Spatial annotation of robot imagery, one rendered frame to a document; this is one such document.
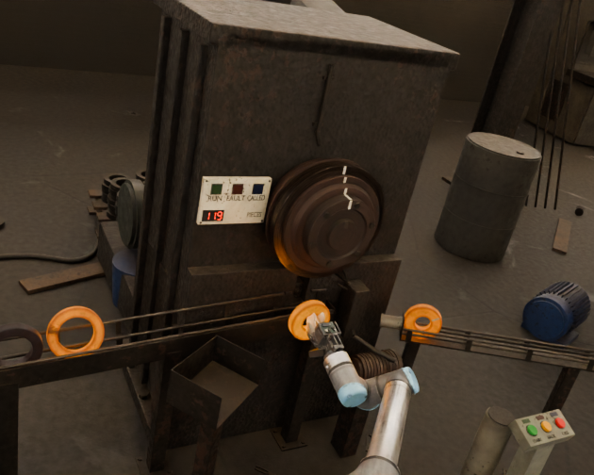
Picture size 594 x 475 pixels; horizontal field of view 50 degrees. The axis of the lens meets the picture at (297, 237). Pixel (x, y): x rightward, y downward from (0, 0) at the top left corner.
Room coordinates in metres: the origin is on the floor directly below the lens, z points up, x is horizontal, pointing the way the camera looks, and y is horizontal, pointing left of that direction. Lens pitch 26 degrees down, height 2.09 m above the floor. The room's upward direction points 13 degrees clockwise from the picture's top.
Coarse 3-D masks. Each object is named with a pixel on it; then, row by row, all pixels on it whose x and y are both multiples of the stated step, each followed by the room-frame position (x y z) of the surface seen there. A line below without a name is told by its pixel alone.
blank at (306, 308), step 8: (304, 304) 1.95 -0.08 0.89; (312, 304) 1.95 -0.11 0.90; (320, 304) 1.97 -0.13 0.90; (296, 312) 1.93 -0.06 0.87; (304, 312) 1.93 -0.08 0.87; (312, 312) 1.95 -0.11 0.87; (320, 312) 1.97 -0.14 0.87; (328, 312) 1.99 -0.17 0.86; (296, 320) 1.92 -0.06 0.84; (304, 320) 1.94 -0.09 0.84; (328, 320) 2.00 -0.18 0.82; (296, 328) 1.93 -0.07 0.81; (304, 328) 1.95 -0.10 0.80; (296, 336) 1.93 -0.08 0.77; (304, 336) 1.95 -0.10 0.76
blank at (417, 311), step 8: (416, 304) 2.35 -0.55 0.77; (424, 304) 2.34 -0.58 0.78; (408, 312) 2.32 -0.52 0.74; (416, 312) 2.32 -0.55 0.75; (424, 312) 2.31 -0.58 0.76; (432, 312) 2.31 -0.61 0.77; (408, 320) 2.32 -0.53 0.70; (432, 320) 2.31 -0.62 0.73; (440, 320) 2.31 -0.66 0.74; (408, 328) 2.32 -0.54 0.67; (416, 328) 2.32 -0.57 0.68; (424, 328) 2.33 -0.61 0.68; (432, 328) 2.31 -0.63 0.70; (440, 328) 2.31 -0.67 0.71; (416, 336) 2.32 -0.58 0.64
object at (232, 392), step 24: (216, 336) 1.90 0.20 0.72; (192, 360) 1.77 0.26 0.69; (216, 360) 1.89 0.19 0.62; (240, 360) 1.86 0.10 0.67; (192, 384) 1.63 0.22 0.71; (216, 384) 1.79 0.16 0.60; (240, 384) 1.81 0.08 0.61; (192, 408) 1.62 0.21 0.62; (216, 408) 1.59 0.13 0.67; (216, 432) 1.74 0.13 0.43; (216, 456) 1.77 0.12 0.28
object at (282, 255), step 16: (304, 176) 2.15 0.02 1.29; (320, 176) 2.14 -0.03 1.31; (368, 176) 2.25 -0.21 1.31; (288, 192) 2.11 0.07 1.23; (272, 208) 2.13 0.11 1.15; (288, 208) 2.09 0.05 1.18; (384, 208) 2.31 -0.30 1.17; (272, 224) 2.10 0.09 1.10; (272, 240) 2.08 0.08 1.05; (288, 256) 2.11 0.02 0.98; (304, 272) 2.15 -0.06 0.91; (320, 272) 2.19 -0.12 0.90; (336, 272) 2.23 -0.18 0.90
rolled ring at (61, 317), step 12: (60, 312) 1.77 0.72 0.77; (72, 312) 1.78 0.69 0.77; (84, 312) 1.80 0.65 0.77; (48, 324) 1.76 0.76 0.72; (60, 324) 1.75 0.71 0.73; (96, 324) 1.81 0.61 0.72; (48, 336) 1.72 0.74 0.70; (96, 336) 1.79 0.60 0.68; (60, 348) 1.73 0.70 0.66; (84, 348) 1.77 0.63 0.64; (96, 348) 1.78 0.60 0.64
